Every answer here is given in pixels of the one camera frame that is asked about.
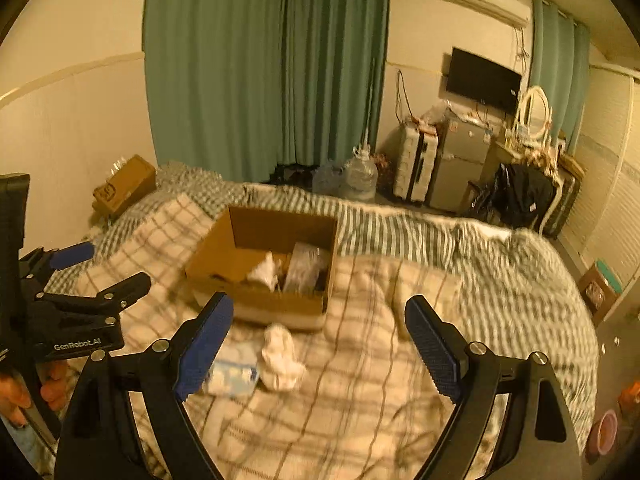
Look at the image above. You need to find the orange container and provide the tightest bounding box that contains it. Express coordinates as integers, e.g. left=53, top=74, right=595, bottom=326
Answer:
left=617, top=380, right=640, bottom=413

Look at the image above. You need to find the white ribbed suitcase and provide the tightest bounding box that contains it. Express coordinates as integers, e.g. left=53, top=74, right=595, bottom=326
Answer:
left=392, top=122, right=441, bottom=204

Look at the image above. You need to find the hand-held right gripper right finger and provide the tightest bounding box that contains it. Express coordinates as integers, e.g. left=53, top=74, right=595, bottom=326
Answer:
left=404, top=295, right=583, bottom=480

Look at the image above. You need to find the white cloth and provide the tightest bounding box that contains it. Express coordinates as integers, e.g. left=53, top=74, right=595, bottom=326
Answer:
left=259, top=323, right=307, bottom=392

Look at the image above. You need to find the white crumpled paper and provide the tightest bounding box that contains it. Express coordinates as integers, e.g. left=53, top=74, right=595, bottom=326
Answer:
left=247, top=251, right=279, bottom=291

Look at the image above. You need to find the dark green suitcase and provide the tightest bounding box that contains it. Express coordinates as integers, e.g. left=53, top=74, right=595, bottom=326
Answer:
left=542, top=170, right=584, bottom=239

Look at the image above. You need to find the green striped blanket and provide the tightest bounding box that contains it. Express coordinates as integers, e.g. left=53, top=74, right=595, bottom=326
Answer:
left=65, top=160, right=601, bottom=461

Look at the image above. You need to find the narrow green curtain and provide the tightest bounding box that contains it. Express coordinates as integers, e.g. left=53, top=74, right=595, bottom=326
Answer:
left=529, top=0, right=592, bottom=153

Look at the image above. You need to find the white blue tissue packet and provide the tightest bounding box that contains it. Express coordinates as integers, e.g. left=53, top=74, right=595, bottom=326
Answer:
left=202, top=342, right=261, bottom=399

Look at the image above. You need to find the pink bowl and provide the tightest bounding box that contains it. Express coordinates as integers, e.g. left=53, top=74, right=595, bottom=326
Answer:
left=585, top=409, right=620, bottom=456

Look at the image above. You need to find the white round mirror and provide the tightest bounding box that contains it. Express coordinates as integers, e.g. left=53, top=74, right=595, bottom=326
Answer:
left=515, top=85, right=554, bottom=149

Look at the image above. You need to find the black wall television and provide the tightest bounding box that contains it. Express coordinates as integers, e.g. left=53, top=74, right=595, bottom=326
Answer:
left=446, top=46, right=524, bottom=116

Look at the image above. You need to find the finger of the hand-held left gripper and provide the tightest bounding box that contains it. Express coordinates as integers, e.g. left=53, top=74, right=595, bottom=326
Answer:
left=17, top=241, right=97, bottom=292
left=35, top=272, right=152, bottom=322

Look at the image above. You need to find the beige checkered blanket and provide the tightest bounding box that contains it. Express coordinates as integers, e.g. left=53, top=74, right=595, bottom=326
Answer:
left=45, top=192, right=506, bottom=480

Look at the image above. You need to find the silver mini fridge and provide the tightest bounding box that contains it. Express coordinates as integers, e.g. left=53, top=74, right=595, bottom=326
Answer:
left=429, top=115, right=503, bottom=213

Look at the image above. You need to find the closed brown cardboard box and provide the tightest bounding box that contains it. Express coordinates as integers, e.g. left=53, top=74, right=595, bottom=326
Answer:
left=92, top=154, right=158, bottom=221

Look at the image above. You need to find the person's left hand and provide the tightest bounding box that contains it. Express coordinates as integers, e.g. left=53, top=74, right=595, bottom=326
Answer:
left=0, top=361, right=69, bottom=428

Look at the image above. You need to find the black bag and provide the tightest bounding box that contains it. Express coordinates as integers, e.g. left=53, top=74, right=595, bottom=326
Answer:
left=492, top=162, right=556, bottom=231

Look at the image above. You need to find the dark clothes pile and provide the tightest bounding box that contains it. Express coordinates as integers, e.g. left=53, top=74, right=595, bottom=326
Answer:
left=262, top=162, right=321, bottom=186

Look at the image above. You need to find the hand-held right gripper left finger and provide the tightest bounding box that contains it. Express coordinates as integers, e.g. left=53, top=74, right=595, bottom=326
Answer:
left=55, top=291, right=235, bottom=480

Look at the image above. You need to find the small brown cardboard box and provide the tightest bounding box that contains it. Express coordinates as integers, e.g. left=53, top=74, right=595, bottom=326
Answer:
left=577, top=259, right=625, bottom=328

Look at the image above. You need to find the clear plastic package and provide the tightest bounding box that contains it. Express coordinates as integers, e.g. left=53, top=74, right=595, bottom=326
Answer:
left=282, top=241, right=332, bottom=294

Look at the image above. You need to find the large clear water bottle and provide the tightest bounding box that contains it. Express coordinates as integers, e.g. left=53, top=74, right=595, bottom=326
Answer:
left=341, top=144, right=379, bottom=204

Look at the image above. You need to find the wide green curtain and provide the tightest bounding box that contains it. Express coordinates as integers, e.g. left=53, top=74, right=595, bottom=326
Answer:
left=142, top=0, right=392, bottom=183

